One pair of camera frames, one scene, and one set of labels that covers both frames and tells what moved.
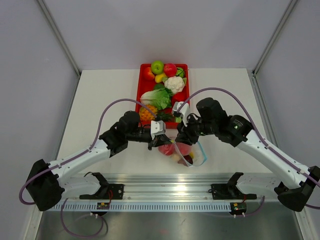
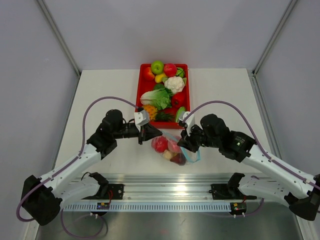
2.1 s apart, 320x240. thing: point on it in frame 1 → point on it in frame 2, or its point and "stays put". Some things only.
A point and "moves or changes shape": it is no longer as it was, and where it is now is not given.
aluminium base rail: (162, 188) stays put
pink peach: (185, 149) moves or changes shape
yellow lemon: (158, 77) stays put
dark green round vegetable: (180, 72) stays put
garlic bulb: (176, 157) → (167, 154)
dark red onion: (186, 160) → (179, 158)
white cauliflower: (175, 84) stays put
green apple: (157, 67) stays put
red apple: (170, 69) stays put
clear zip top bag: (190, 155) moves or changes shape
